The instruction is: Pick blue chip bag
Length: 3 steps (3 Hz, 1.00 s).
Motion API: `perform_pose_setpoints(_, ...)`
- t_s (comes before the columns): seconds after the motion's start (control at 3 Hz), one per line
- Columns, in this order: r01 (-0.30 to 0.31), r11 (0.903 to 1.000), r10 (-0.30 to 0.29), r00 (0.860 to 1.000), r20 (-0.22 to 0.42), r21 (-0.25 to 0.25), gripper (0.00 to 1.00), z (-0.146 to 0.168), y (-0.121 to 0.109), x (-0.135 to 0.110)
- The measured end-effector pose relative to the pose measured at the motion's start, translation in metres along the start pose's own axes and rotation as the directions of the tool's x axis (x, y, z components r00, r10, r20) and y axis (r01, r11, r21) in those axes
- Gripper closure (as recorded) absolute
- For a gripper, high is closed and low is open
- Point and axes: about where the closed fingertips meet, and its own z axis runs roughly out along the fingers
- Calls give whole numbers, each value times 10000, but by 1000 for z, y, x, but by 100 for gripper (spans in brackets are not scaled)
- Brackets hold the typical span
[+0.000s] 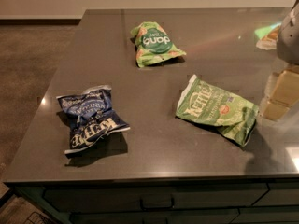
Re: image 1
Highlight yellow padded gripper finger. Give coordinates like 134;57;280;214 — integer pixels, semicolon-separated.
261;64;299;120

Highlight blue Kettle chip bag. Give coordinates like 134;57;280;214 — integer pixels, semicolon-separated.
57;85;130;158

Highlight green snack bag at edge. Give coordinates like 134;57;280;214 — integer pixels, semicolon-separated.
254;22;281;50

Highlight green Kettle chip bag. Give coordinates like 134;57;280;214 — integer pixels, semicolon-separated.
176;75;259;147

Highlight green Dang chip bag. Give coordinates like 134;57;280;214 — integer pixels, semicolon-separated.
131;21;186;68

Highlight dark cabinet drawer front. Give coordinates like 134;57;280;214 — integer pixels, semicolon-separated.
44;184;268;213

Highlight black drawer handle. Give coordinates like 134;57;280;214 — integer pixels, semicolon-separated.
139;198;175;211

